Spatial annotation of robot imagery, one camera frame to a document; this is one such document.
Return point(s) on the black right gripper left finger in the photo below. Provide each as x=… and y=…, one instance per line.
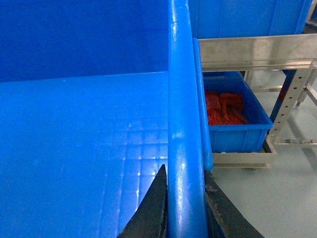
x=150, y=219

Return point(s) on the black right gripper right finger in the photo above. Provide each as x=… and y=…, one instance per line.
x=224, y=220

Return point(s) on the large blue plastic crate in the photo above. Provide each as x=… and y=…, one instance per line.
x=95, y=96

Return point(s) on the steel roller shelf rack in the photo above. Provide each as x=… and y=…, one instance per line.
x=281, y=70

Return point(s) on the blue crate on upper shelf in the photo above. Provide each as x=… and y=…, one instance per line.
x=247, y=18

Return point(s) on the blue crate with red parts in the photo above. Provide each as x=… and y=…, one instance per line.
x=237, y=138

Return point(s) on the red parts in crate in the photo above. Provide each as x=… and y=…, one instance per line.
x=225, y=108

